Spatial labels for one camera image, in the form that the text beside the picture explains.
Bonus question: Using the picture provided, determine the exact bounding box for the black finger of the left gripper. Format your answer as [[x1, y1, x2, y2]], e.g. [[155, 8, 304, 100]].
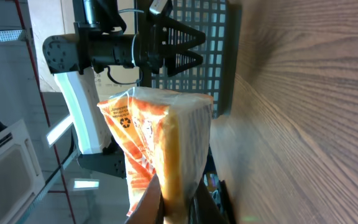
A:
[[165, 50, 203, 77], [163, 17, 206, 52]]

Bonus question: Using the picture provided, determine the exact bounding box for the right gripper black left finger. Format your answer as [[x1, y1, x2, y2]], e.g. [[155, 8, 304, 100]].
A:
[[125, 174, 164, 224]]

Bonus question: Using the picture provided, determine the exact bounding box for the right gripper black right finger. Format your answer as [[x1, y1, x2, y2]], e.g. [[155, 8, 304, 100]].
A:
[[188, 180, 237, 224]]

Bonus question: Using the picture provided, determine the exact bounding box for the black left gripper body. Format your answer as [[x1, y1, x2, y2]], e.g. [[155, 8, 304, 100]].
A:
[[135, 12, 170, 73]]

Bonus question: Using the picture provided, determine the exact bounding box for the small orange snack packet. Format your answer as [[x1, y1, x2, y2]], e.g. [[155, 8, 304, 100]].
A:
[[98, 87, 213, 223]]

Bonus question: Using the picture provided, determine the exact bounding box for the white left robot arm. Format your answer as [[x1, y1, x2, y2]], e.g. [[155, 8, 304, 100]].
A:
[[42, 0, 206, 178]]

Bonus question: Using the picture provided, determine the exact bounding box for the grey plastic mesh basket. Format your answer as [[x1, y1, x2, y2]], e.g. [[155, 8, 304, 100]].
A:
[[134, 0, 244, 119]]

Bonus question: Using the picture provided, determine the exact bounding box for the red vertical pole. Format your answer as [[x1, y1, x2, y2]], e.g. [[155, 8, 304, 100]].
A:
[[14, 0, 76, 224]]

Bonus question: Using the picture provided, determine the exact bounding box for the white cabinet in background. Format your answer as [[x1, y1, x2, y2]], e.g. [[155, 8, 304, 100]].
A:
[[0, 120, 45, 224]]

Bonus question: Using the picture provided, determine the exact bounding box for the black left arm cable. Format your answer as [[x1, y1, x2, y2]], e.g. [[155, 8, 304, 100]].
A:
[[106, 7, 145, 86]]

